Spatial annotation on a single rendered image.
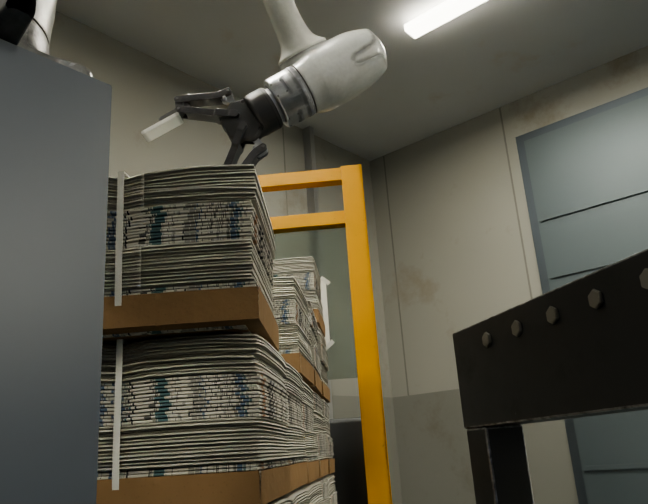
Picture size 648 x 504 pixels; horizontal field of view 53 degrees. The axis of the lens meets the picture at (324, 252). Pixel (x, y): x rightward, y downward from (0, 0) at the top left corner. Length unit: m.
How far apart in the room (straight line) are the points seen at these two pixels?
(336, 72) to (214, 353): 0.50
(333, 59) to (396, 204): 4.91
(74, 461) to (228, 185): 0.50
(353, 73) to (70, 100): 0.59
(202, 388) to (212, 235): 0.21
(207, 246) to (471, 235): 4.68
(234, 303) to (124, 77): 3.74
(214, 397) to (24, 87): 0.47
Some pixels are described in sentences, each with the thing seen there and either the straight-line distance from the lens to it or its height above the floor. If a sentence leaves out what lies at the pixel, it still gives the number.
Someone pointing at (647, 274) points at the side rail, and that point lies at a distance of 0.57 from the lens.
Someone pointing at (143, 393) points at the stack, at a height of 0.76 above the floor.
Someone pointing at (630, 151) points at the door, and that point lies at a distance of 5.11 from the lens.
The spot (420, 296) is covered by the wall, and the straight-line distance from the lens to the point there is 5.63.
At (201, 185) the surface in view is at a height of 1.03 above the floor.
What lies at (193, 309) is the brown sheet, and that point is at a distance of 0.87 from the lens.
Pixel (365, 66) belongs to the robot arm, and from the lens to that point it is 1.11.
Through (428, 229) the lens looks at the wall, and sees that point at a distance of 5.71.
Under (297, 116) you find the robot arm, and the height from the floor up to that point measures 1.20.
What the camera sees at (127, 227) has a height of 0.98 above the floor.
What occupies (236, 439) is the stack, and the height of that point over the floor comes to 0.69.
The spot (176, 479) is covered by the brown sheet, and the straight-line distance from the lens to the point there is 0.89.
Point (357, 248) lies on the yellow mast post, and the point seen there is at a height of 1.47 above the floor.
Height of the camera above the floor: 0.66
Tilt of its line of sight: 18 degrees up
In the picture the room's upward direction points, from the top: 4 degrees counter-clockwise
